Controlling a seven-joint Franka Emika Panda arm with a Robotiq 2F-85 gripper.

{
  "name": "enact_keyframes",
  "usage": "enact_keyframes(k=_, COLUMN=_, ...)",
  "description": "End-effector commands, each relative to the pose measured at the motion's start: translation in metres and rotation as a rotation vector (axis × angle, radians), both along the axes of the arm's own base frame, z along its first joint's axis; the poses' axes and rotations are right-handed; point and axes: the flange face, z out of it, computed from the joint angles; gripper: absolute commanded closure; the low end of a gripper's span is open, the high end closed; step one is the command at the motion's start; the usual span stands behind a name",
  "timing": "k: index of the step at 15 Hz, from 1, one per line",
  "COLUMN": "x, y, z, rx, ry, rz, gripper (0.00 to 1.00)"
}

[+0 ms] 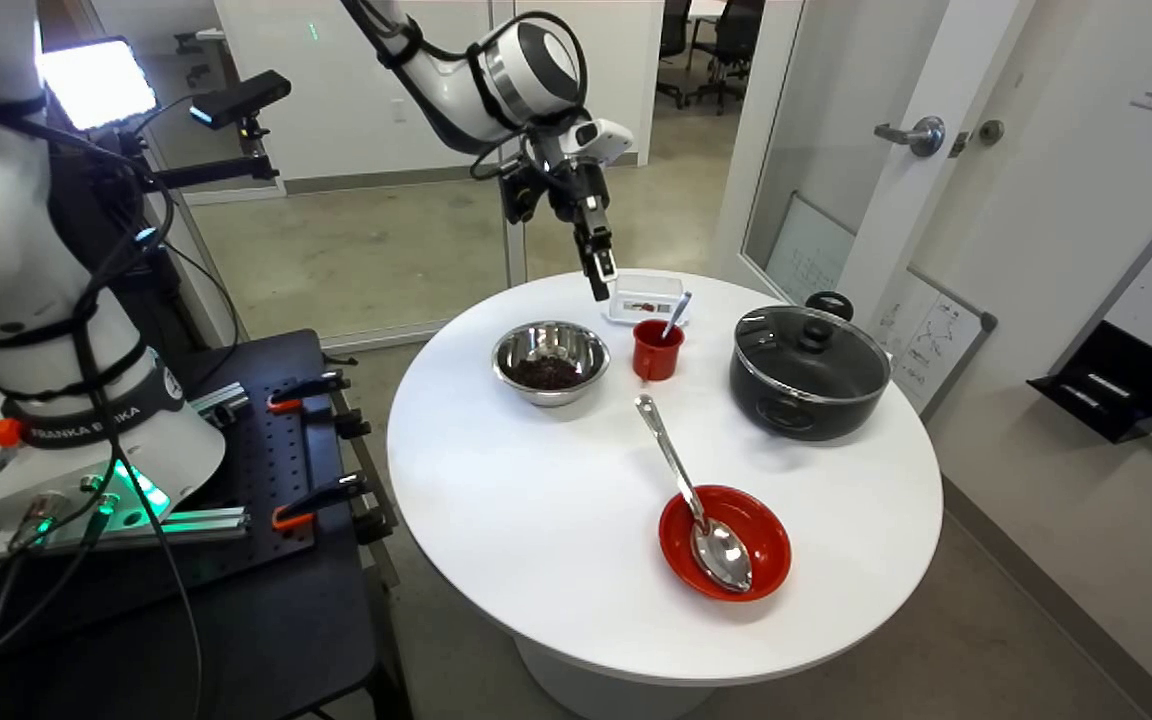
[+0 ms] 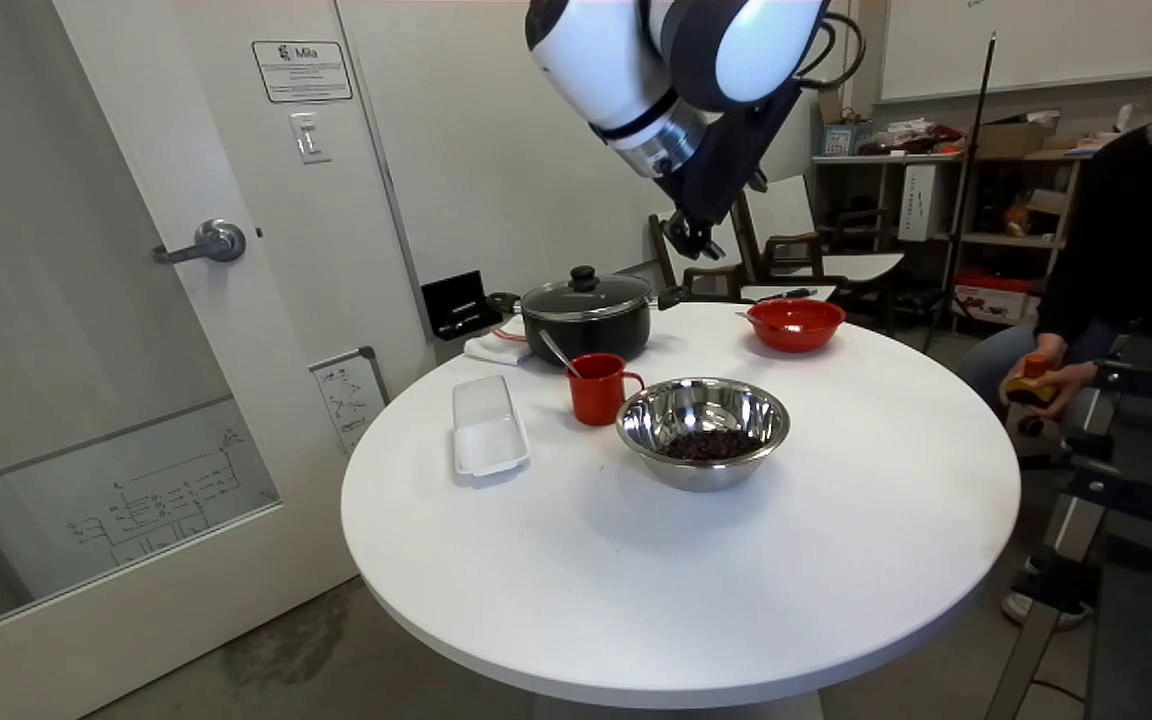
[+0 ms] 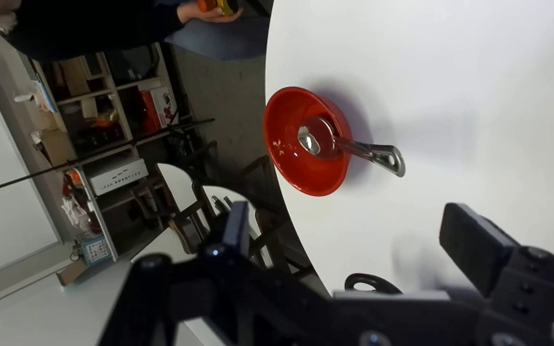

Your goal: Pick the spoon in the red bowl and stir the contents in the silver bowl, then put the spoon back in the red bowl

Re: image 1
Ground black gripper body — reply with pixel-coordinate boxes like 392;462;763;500
535;139;613;226

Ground dark brown bowl contents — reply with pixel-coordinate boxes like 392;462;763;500
510;346;595;395

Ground silver metal bowl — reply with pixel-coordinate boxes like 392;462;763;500
489;314;613;410

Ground large metal spoon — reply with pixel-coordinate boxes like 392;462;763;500
633;387;761;601

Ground red bowl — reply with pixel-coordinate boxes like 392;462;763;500
653;480;799;606

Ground clear plastic container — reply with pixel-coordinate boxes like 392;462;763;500
599;268;697;330

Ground red mug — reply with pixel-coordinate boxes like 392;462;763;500
626;314;693;387

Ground black pot lid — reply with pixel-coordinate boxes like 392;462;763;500
732;300;896;405

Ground black cooking pot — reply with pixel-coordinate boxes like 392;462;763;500
725;287;896;442

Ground white door with window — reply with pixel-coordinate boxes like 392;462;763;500
732;0;1047;336

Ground small framed whiteboard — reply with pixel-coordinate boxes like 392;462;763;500
862;268;1003;417

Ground bright LED light panel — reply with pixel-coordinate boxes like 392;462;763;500
37;36;165;136

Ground black robot cart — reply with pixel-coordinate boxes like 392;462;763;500
0;329;414;720

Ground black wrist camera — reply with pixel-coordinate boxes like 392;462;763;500
495;158;556;226

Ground small spoon with thin handle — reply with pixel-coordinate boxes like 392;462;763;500
659;287;698;338

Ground black clamp orange handle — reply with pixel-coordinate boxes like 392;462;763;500
265;470;375;538
265;368;357;417

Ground black stereo camera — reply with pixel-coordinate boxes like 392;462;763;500
182;68;301;136

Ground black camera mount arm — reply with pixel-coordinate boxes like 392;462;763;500
130;117;288;197

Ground white table pedestal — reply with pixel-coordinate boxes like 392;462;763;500
509;636;871;720

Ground silver aluminium rail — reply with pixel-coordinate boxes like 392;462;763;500
0;496;257;559

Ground black wall file holder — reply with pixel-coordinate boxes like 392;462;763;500
1023;314;1152;447

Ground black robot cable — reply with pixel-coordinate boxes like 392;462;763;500
0;117;211;720

